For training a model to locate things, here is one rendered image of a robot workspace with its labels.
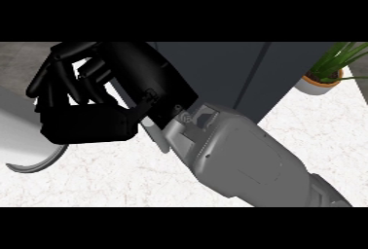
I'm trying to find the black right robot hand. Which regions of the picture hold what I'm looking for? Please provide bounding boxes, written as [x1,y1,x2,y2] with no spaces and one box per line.
[25,42,200,146]

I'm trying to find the dark grey cabinet door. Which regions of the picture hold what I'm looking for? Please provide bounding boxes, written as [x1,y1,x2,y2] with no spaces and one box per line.
[145,42,268,111]
[234,42,339,125]

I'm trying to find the pale grey round basin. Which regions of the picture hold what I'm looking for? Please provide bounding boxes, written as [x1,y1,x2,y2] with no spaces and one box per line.
[0,85,71,174]

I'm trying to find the green plant in white pot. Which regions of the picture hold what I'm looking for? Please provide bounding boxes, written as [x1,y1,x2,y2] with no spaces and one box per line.
[293,42,368,96]

